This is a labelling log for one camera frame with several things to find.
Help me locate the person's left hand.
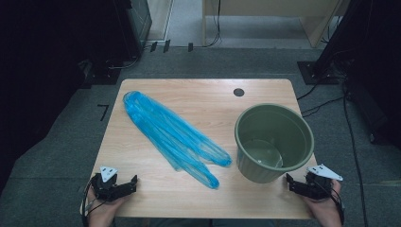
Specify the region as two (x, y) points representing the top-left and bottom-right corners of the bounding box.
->
(84, 187), (128, 227)

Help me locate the blue plastic bag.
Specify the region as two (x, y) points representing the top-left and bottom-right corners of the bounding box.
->
(122, 90), (234, 190)

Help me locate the right hand-held gripper cable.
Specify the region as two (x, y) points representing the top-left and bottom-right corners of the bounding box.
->
(327, 185), (346, 226)

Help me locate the green plastic bucket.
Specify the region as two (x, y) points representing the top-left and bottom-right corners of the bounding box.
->
(234, 102), (316, 184)

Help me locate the short black floor cable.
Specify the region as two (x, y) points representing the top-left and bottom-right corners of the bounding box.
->
(296, 82), (347, 118)

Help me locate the black square stand base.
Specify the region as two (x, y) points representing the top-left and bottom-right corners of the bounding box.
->
(296, 61), (340, 86)

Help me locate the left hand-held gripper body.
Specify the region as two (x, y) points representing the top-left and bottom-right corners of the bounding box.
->
(90, 166), (127, 203)

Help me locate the long black floor cable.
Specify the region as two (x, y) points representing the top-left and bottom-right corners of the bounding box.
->
(341, 79), (369, 227)

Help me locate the hand-held gripper cable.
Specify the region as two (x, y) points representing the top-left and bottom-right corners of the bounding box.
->
(327, 185), (346, 226)
(80, 176), (107, 227)

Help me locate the pale floor cable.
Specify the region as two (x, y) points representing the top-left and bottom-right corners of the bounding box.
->
(106, 56), (140, 71)

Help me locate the black flat stand base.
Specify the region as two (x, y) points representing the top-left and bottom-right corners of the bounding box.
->
(78, 59), (121, 90)

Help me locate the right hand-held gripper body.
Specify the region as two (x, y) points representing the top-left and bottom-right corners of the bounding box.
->
(304, 164), (344, 201)

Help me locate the light wooden desk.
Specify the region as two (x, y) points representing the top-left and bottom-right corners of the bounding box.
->
(201, 0), (352, 48)

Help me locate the person's right hand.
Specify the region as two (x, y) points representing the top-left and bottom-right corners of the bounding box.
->
(302, 181), (343, 227)

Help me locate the dark glass cabinet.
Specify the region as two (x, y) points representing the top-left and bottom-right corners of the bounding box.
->
(126, 0), (153, 61)

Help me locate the left hand-held gripper cable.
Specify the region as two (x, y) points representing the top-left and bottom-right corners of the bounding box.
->
(80, 176), (107, 227)

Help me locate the black hanging desk cable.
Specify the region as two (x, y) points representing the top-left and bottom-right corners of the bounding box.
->
(206, 0), (222, 48)

